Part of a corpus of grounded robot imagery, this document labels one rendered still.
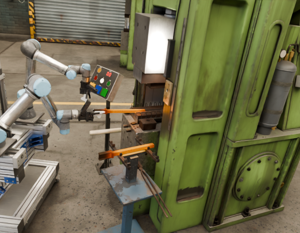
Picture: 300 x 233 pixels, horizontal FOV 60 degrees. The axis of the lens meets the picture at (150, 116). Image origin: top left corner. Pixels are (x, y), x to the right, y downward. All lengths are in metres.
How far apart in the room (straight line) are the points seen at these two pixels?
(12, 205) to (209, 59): 1.95
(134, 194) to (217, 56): 1.10
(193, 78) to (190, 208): 1.21
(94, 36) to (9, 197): 8.03
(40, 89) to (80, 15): 8.16
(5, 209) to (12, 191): 0.22
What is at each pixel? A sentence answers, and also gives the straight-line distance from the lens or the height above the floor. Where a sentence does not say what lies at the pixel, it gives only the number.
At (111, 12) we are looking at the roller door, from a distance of 9.95.
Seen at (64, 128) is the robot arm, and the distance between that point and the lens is 2.11.
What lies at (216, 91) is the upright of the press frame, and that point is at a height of 1.31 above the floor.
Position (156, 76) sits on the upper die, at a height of 1.33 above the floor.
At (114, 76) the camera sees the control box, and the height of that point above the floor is 1.17.
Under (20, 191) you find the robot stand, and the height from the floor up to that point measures 0.21.
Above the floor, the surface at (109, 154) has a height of 0.94.
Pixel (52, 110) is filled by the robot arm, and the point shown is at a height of 1.02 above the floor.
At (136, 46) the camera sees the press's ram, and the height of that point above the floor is 1.52.
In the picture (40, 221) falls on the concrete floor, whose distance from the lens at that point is 2.68.
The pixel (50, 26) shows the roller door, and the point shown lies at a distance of 10.08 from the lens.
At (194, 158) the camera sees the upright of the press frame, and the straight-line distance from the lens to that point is 2.19.
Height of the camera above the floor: 1.91
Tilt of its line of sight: 25 degrees down
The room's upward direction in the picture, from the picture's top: 6 degrees clockwise
